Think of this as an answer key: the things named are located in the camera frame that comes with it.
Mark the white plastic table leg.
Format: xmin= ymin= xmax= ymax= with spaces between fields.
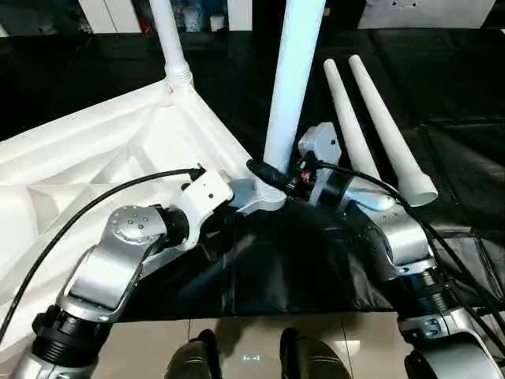
xmin=347 ymin=54 xmax=439 ymax=207
xmin=322 ymin=58 xmax=382 ymax=182
xmin=261 ymin=0 xmax=328 ymax=203
xmin=148 ymin=0 xmax=194 ymax=90

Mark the white plastic table top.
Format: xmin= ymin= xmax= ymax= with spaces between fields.
xmin=0 ymin=77 xmax=287 ymax=340

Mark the grey left robot foot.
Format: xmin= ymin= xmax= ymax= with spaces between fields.
xmin=169 ymin=329 xmax=222 ymax=379

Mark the grey robot foot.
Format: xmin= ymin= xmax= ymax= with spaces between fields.
xmin=279 ymin=327 xmax=352 ymax=379
xmin=169 ymin=329 xmax=222 ymax=379

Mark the grey right robot foot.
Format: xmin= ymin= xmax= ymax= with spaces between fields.
xmin=279 ymin=327 xmax=352 ymax=379

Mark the black box with gold label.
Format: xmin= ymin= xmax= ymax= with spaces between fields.
xmin=252 ymin=0 xmax=368 ymax=32

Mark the black work mat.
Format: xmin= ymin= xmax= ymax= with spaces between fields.
xmin=0 ymin=27 xmax=505 ymax=323

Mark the white glass door cabinet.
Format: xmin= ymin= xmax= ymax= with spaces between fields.
xmin=0 ymin=0 xmax=253 ymax=36

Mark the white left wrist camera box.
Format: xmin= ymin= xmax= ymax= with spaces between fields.
xmin=173 ymin=169 xmax=234 ymax=252

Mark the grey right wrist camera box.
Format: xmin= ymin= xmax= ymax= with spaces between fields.
xmin=298 ymin=122 xmax=344 ymax=206

